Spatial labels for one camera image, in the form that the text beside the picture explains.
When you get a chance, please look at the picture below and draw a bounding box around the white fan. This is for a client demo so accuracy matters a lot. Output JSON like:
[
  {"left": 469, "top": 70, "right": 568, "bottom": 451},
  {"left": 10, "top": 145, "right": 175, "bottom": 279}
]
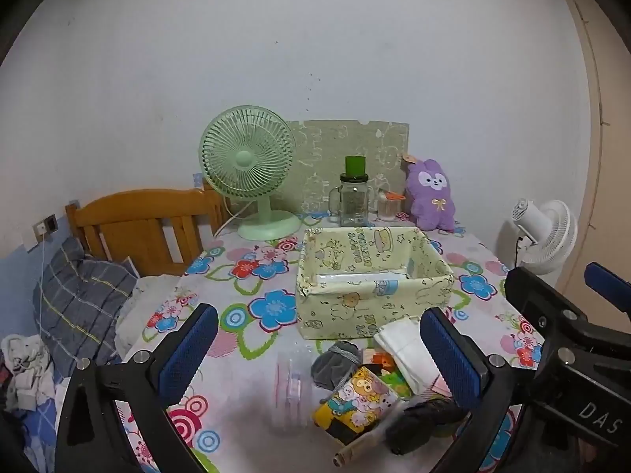
[{"left": 510, "top": 199, "right": 577, "bottom": 277}]

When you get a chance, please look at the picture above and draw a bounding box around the wooden bed headboard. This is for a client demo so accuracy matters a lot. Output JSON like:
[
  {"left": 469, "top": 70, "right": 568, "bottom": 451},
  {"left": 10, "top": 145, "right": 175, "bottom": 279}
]
[{"left": 65, "top": 180, "right": 232, "bottom": 277}]

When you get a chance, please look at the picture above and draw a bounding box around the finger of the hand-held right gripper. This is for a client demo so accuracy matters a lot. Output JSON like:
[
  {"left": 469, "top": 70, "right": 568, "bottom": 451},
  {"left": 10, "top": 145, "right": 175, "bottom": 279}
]
[
  {"left": 504, "top": 266, "right": 601, "bottom": 356},
  {"left": 584, "top": 262, "right": 631, "bottom": 327}
]

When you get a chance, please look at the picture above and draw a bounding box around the yellow cartoon fabric storage box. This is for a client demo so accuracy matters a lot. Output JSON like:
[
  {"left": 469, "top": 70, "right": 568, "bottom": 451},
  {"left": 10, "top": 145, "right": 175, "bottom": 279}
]
[{"left": 295, "top": 227, "right": 455, "bottom": 341}]

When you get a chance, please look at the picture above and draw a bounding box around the pile of grey white clothes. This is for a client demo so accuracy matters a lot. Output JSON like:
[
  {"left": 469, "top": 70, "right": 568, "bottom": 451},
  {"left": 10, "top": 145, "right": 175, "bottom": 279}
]
[{"left": 0, "top": 333, "right": 55, "bottom": 412}]

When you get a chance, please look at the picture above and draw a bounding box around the tan tube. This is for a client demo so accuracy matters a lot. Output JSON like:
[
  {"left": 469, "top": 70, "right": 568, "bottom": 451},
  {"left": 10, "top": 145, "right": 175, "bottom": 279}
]
[{"left": 332, "top": 426, "right": 390, "bottom": 469}]

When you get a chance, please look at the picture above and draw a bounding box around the white bedding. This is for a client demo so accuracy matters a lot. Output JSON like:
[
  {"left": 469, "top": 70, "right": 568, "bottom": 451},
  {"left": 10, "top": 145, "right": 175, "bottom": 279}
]
[{"left": 116, "top": 273, "right": 185, "bottom": 356}]

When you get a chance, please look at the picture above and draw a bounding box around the clear plastic bottle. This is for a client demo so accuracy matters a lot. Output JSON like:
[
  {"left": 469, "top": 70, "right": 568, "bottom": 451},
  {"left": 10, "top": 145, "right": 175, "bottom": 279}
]
[{"left": 269, "top": 342, "right": 316, "bottom": 437}]

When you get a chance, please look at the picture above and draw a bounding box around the grey plaid pillow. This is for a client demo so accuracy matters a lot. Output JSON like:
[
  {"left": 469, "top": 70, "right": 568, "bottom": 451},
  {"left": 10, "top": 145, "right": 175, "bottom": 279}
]
[{"left": 34, "top": 236, "right": 139, "bottom": 370}]

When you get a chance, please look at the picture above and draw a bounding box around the purple plush bunny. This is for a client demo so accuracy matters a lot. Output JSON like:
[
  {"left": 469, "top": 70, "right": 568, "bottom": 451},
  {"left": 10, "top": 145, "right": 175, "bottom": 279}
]
[{"left": 401, "top": 154, "right": 457, "bottom": 232}]

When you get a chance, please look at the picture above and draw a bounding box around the yellow cartoon tissue pack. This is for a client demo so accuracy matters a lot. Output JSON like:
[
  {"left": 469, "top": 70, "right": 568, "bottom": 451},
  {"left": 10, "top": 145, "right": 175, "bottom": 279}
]
[{"left": 313, "top": 365, "right": 399, "bottom": 447}]

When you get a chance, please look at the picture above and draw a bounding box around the green patterned board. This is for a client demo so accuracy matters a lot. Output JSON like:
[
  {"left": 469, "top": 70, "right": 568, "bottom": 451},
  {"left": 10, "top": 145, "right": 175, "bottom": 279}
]
[{"left": 288, "top": 119, "right": 410, "bottom": 215}]

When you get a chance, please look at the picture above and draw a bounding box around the floral tablecloth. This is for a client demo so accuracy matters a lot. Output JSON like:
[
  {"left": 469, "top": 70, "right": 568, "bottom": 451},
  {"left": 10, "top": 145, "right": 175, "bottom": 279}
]
[{"left": 118, "top": 212, "right": 548, "bottom": 473}]

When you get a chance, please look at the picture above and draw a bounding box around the beige door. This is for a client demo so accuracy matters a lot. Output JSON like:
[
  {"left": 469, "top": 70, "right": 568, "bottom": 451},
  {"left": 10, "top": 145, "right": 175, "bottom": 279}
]
[{"left": 557, "top": 0, "right": 631, "bottom": 306}]

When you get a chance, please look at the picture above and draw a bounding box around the white tissue pack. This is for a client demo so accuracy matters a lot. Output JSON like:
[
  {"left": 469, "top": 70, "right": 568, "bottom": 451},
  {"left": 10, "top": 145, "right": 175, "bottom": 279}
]
[{"left": 373, "top": 318, "right": 447, "bottom": 396}]

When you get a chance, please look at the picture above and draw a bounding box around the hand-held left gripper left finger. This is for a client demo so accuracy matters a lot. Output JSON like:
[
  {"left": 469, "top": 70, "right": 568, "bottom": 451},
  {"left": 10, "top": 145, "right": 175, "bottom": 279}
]
[{"left": 55, "top": 303, "right": 219, "bottom": 473}]

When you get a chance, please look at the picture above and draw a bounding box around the grey drawstring pouch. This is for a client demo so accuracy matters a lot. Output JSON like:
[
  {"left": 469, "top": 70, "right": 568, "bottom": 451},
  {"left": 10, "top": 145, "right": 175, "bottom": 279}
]
[{"left": 310, "top": 341, "right": 363, "bottom": 391}]

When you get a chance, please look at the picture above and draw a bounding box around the green tissue pack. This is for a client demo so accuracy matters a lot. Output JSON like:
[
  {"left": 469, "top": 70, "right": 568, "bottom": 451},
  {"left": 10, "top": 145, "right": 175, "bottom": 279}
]
[{"left": 362, "top": 349, "right": 412, "bottom": 400}]

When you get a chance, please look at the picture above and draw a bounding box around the blue patterned bedsheet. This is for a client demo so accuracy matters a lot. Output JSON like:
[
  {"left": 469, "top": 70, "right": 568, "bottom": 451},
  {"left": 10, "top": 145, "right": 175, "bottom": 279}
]
[{"left": 0, "top": 394, "right": 65, "bottom": 473}]

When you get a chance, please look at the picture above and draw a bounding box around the green desk fan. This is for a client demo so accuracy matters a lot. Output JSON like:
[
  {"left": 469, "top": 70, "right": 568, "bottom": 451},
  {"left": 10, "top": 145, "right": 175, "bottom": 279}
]
[{"left": 198, "top": 105, "right": 301, "bottom": 241}]

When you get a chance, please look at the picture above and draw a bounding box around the glass jar with green lid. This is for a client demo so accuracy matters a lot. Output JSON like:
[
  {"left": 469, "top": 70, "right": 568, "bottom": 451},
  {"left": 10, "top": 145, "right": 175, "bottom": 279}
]
[{"left": 329, "top": 156, "right": 381, "bottom": 227}]

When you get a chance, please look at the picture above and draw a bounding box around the small glass with orange lid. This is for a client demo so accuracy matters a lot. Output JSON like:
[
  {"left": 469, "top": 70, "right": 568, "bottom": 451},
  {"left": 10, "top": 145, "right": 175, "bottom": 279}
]
[{"left": 377, "top": 191, "right": 404, "bottom": 222}]

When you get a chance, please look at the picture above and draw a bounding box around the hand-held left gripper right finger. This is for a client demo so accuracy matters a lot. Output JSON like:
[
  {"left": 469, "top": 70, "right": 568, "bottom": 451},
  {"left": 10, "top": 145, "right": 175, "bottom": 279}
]
[{"left": 419, "top": 307, "right": 532, "bottom": 473}]

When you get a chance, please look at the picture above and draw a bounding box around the black cloth bundle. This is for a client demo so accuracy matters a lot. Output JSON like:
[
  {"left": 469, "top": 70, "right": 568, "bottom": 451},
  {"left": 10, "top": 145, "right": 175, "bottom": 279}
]
[{"left": 385, "top": 397, "right": 469, "bottom": 455}]

